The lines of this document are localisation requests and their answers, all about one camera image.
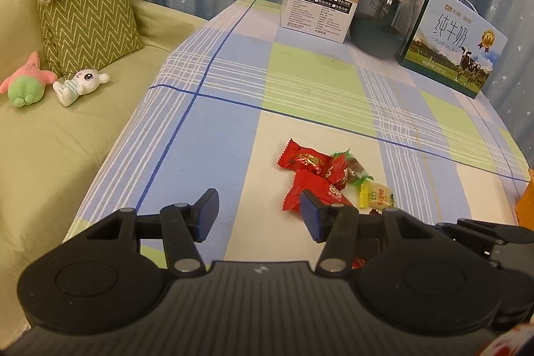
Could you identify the yellow candy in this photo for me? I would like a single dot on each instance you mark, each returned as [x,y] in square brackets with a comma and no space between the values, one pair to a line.
[375,195]

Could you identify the green zigzag cushion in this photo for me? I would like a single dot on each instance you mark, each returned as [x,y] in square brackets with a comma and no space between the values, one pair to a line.
[91,22]

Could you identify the glass jar with dark lid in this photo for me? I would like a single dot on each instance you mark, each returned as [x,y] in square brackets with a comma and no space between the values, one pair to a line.
[384,26]

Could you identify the red candy with gold print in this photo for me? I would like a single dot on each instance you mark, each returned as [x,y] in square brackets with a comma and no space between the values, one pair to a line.
[302,160]

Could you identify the pink green plush toy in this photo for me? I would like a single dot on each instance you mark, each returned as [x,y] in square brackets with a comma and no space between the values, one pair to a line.
[27,87]

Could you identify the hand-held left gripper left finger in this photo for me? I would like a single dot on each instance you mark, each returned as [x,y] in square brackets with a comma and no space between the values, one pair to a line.
[207,214]

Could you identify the white rabbit plush toy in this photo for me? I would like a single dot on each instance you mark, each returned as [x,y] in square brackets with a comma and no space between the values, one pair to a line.
[81,85]

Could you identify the orange plastic tray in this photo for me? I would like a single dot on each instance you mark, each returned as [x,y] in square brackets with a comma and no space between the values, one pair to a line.
[526,201]

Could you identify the plaid tablecloth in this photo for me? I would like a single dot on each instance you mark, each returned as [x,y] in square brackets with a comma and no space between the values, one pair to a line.
[233,101]

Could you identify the red white printed clothing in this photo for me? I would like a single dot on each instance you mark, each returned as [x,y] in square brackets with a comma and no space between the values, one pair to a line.
[517,343]

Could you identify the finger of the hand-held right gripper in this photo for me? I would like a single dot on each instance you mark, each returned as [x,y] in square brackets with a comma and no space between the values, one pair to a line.
[496,229]
[463,237]

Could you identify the blue milk carton box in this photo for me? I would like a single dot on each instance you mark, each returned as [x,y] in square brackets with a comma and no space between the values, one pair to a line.
[450,43]

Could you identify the green brown candy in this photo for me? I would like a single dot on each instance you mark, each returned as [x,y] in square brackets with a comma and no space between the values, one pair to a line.
[354,166]

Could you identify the green sofa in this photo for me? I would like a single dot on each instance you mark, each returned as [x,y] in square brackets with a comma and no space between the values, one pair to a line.
[62,156]

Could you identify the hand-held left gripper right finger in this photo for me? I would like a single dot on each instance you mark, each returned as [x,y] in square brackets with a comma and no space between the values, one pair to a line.
[313,214]

